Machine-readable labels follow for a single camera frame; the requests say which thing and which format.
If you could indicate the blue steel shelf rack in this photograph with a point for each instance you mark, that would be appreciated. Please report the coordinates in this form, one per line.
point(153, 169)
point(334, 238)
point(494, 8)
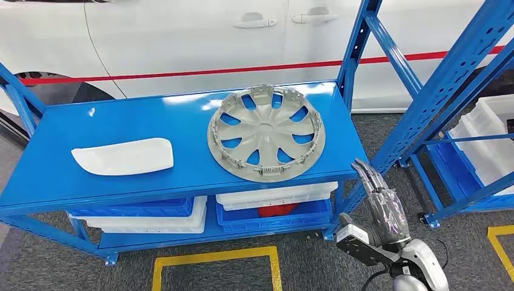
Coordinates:
point(478, 196)
point(120, 120)

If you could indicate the white plastic trim part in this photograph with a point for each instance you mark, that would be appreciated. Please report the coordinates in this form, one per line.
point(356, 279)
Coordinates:
point(124, 157)

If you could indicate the white car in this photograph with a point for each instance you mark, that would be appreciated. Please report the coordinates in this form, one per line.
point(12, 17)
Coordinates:
point(180, 40)

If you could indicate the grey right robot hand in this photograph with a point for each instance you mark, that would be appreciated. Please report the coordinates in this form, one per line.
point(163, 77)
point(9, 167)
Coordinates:
point(385, 213)

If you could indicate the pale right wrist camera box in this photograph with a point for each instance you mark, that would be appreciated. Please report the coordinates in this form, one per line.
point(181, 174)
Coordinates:
point(353, 237)

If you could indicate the white plastic crate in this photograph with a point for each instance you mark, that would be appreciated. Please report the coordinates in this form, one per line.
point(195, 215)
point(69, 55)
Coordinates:
point(277, 194)
point(490, 152)
point(160, 225)

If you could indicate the blue plastic crate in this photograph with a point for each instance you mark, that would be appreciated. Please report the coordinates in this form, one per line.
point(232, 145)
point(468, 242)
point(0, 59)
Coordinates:
point(453, 168)
point(132, 209)
point(281, 223)

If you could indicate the red barrier belt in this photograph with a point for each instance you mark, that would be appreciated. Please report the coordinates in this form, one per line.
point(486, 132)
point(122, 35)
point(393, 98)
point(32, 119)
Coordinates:
point(241, 68)

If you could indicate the red plastic part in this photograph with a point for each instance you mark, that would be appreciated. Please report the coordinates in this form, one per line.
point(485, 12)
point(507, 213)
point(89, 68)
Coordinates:
point(277, 210)

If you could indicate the grey plastic wheel hubcap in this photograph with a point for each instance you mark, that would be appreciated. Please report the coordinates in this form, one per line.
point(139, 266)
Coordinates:
point(265, 132)

